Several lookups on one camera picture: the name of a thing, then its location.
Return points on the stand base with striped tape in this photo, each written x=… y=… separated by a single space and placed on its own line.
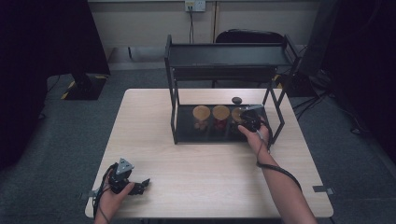
x=84 y=88

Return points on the black chair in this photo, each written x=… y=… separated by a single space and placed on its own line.
x=249 y=35

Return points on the black metal two-tier rack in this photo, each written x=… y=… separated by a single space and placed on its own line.
x=224 y=56

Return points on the grey metal bracket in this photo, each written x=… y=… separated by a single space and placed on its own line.
x=322 y=189
x=88 y=194

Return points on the person's right hand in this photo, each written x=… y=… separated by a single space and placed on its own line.
x=260 y=143

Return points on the pile of brown balls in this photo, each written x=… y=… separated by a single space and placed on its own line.
x=200 y=125

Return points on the white wall socket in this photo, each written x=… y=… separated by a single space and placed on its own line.
x=195 y=5

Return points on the small black round object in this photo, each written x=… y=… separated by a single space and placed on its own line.
x=236 y=100

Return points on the dark curtain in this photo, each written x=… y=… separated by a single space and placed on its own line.
x=37 y=62

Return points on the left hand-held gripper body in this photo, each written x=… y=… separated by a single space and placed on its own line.
x=120 y=179

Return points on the red dried fruit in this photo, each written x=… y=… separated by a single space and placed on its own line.
x=220 y=125

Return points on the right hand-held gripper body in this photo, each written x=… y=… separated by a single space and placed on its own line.
x=250 y=119

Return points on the tall black panel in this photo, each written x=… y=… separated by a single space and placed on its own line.
x=320 y=37

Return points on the person's left hand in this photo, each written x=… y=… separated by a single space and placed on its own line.
x=110 y=202

